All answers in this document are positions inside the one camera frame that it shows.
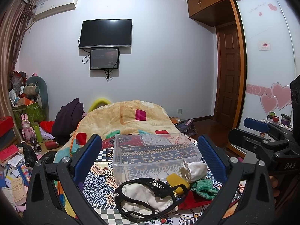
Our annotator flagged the striped brown curtain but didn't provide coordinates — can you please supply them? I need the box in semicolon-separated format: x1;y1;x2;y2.
0;0;36;132

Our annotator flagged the yellow sponge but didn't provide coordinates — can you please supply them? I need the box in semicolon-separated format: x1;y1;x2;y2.
166;173;190;196

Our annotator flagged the yellow curved pillow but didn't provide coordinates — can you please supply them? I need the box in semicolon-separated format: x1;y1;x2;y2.
87;98;111;113

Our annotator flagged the clear plastic storage box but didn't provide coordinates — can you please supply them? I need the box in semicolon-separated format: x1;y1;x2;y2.
112;133;204;185

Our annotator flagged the red cylindrical can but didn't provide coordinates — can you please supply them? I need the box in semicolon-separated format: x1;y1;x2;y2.
45;140;59;150

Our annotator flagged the green knitted cloth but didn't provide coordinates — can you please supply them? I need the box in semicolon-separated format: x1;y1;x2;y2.
191;179;219;200

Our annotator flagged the beige patchwork fleece blanket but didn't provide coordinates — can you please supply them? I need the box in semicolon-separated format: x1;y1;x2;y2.
53;100;179;163

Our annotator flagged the purple bag on floor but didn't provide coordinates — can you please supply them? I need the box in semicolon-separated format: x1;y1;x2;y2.
175;119;197;136

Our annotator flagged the pink bunny toy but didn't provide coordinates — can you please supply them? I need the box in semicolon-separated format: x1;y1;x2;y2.
21;114;36;143

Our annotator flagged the black plastic bag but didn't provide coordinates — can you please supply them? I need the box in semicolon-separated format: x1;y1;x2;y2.
22;142;56;168

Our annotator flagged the white wall air conditioner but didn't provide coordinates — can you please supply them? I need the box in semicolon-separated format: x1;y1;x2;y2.
34;0;78;21

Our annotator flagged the small black wall monitor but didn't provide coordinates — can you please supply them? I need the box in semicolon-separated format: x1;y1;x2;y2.
90;48;119;70

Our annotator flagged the dark purple clothing pile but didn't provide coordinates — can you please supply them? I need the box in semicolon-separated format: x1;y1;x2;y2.
52;98;84;146

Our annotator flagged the person right hand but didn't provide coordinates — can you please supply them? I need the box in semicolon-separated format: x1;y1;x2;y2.
269;176;280;198

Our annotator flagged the red box stack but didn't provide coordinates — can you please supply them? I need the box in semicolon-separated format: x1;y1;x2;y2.
0;116;15;150

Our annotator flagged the white drawstring pouch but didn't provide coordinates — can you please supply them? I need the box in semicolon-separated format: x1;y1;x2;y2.
178;161;207;183

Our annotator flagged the wooden overhead cabinet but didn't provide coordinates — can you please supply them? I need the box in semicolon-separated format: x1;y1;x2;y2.
187;0;236;27

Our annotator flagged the grey green plush pillow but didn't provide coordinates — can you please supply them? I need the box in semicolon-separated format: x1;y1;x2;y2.
24;76;48;109

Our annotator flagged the red velvet gold pouch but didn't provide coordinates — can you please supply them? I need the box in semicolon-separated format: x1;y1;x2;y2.
178;190;212;210

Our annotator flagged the green bottle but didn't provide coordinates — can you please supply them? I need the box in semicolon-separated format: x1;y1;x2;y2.
32;122;43;143

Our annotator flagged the large black wall television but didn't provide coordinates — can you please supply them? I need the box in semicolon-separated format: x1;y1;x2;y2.
79;19;132;49

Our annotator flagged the white sliding wardrobe door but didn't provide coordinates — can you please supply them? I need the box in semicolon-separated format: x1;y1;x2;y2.
234;0;299;120

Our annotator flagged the brown wooden door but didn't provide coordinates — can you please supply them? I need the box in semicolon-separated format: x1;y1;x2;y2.
214;23;241;128

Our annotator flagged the green storage box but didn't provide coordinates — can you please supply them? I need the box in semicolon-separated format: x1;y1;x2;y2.
12;102;46;129

